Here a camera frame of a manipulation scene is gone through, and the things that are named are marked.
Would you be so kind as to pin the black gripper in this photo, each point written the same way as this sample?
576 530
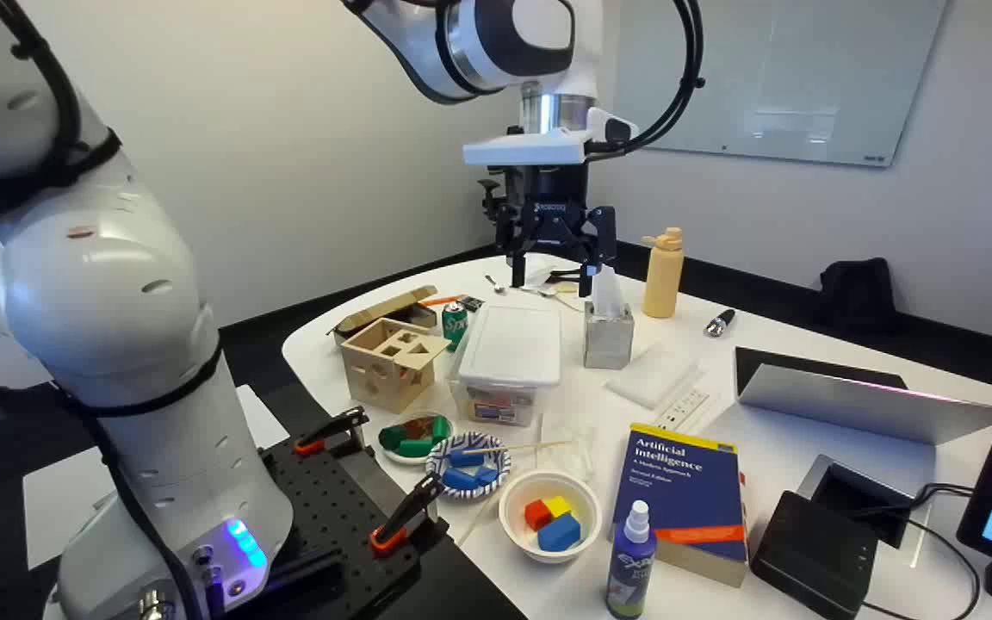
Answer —
551 213

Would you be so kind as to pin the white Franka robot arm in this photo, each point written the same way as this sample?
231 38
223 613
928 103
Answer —
118 297

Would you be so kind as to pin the clear plastic container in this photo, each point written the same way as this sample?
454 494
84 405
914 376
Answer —
497 405

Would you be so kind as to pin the wooden sorter lid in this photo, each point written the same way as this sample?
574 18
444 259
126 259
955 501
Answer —
380 312

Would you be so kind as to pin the grey tissue box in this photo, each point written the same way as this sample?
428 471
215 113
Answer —
608 334

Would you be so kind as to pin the tan plastic bottle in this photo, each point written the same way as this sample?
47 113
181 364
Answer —
661 277

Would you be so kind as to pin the green toy piece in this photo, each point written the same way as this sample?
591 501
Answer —
453 329

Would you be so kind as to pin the black marker pen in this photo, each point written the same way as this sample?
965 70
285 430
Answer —
717 321

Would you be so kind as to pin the wooden shape sorter box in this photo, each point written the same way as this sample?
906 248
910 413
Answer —
394 368

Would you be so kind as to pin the white remote strip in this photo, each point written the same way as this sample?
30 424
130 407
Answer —
683 407

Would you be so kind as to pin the blue white patterned bowl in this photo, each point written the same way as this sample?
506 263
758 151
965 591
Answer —
467 471

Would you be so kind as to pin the white plate with green toy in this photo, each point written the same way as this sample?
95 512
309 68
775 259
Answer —
414 438

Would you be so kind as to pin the yellow toy block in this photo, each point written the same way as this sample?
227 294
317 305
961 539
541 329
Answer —
560 506

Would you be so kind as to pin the red toy block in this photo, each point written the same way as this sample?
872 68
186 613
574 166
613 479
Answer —
534 514

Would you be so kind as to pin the blue orange book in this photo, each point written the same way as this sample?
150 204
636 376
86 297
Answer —
688 494

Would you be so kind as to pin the blue toy block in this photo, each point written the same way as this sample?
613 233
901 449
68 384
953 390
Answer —
560 531

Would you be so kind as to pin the black orange clamp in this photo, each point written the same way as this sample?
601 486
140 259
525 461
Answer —
407 514
332 430

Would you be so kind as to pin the black bag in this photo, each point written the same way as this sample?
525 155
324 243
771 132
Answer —
860 297

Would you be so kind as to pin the blue spray bottle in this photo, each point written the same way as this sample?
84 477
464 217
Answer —
630 571

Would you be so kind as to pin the silver laptop stand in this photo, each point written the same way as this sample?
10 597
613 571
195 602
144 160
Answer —
853 419

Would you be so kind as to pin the black box device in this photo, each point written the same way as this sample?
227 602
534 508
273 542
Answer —
809 555

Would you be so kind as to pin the wall whiteboard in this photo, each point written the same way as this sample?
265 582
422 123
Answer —
782 70

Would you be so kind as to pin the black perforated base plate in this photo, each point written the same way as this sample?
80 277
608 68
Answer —
336 517

